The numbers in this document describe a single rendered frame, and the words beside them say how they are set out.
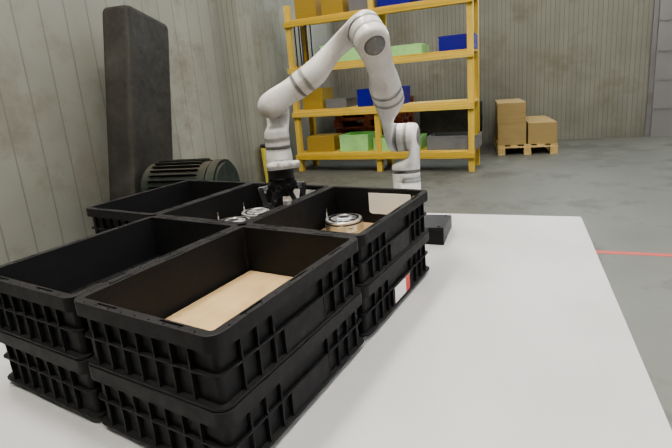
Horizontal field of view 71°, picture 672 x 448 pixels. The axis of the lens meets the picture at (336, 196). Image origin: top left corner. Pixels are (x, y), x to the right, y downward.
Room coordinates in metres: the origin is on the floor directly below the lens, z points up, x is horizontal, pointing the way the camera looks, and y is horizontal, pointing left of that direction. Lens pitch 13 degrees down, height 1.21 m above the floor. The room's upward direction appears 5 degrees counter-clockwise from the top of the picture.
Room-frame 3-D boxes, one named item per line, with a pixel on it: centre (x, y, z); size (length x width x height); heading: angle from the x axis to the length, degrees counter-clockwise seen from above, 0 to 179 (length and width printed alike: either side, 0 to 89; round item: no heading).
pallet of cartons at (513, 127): (7.45, -3.07, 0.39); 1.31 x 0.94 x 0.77; 158
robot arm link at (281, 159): (1.29, 0.15, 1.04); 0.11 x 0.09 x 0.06; 15
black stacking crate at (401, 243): (1.10, -0.02, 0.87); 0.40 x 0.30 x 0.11; 149
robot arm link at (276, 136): (1.32, 0.15, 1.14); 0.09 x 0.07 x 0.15; 169
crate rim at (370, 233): (1.10, -0.02, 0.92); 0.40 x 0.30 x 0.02; 149
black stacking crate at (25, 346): (0.91, 0.45, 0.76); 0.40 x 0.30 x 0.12; 149
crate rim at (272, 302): (0.76, 0.19, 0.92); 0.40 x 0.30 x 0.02; 149
